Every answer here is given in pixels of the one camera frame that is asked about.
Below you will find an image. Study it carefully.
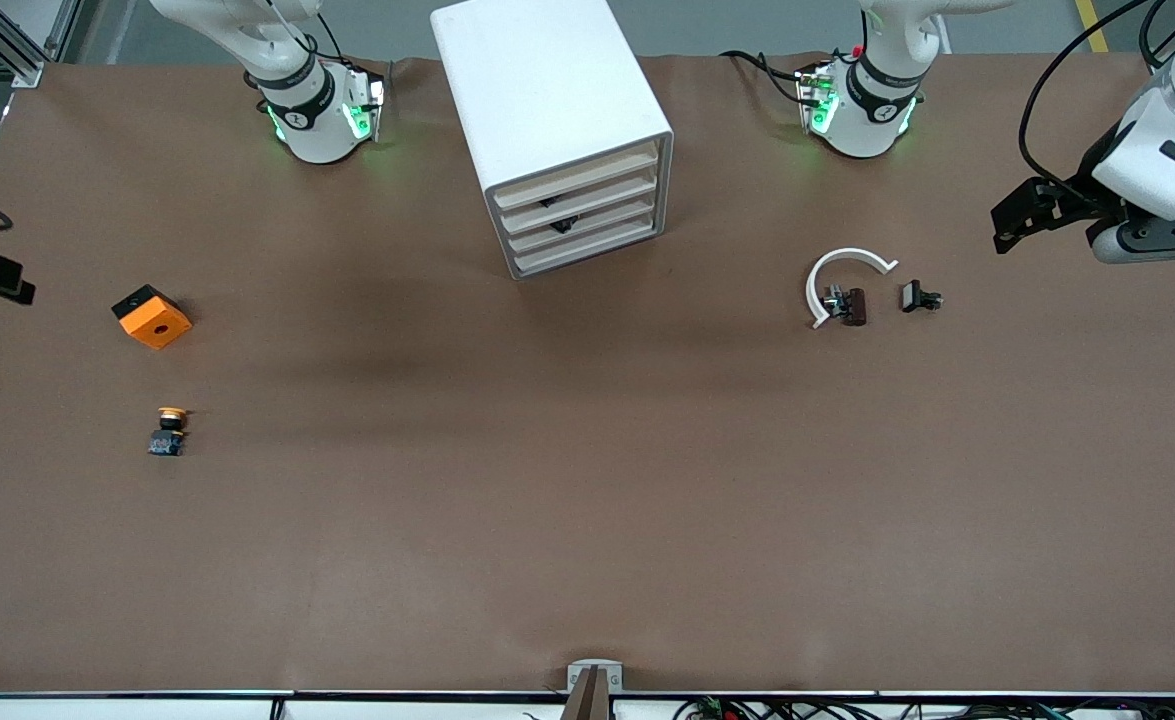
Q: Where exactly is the orange-capped push button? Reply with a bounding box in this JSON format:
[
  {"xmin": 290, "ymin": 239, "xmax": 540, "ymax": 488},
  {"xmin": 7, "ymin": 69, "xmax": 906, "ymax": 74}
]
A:
[{"xmin": 147, "ymin": 405, "xmax": 190, "ymax": 458}]

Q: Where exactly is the orange box with black base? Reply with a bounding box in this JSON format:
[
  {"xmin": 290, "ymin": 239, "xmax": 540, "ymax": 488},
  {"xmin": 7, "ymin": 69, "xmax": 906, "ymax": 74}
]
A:
[{"xmin": 111, "ymin": 284, "xmax": 193, "ymax": 351}]

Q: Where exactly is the brown block with metal clip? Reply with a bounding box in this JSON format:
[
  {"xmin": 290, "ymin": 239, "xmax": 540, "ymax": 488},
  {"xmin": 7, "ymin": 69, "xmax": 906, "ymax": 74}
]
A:
[{"xmin": 824, "ymin": 285, "xmax": 868, "ymax": 328}]

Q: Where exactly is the brown table cover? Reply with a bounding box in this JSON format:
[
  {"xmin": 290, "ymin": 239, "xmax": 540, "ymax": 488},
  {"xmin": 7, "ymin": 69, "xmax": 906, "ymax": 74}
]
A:
[{"xmin": 0, "ymin": 52, "xmax": 1175, "ymax": 696}]

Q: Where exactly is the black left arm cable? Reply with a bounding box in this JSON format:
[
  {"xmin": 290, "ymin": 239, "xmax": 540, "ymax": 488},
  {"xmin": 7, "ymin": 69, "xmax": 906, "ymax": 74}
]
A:
[{"xmin": 1018, "ymin": 0, "xmax": 1148, "ymax": 196}]

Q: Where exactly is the white curved ring piece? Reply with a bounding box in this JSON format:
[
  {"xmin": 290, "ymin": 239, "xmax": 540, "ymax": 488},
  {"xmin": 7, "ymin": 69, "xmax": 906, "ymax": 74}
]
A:
[{"xmin": 806, "ymin": 247, "xmax": 900, "ymax": 330}]

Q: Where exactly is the aluminium frame profile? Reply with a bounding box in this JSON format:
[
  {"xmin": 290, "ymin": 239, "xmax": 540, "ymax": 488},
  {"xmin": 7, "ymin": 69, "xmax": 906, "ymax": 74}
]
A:
[{"xmin": 0, "ymin": 0, "xmax": 83, "ymax": 91}]

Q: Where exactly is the black base cable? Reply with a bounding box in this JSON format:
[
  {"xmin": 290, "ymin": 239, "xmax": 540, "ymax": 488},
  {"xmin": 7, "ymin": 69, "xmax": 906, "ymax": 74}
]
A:
[{"xmin": 719, "ymin": 48, "xmax": 810, "ymax": 106}]

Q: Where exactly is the white table edge rail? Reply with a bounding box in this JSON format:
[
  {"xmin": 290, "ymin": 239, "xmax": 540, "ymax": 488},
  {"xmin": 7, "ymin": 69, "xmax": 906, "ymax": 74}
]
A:
[{"xmin": 0, "ymin": 690, "xmax": 1175, "ymax": 720}]

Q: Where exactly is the black cable bundle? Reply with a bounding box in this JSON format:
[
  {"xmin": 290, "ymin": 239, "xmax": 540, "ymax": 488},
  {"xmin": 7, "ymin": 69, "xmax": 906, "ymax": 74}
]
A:
[{"xmin": 672, "ymin": 695, "xmax": 1175, "ymax": 720}]

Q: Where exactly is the small metal table bracket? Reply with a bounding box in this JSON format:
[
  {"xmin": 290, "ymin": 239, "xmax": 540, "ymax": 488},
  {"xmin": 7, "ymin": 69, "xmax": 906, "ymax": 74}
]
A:
[{"xmin": 567, "ymin": 660, "xmax": 624, "ymax": 693}]

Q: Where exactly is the dark camera post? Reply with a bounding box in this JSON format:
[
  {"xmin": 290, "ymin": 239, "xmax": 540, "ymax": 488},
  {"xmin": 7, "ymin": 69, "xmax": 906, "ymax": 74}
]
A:
[{"xmin": 560, "ymin": 668, "xmax": 613, "ymax": 720}]

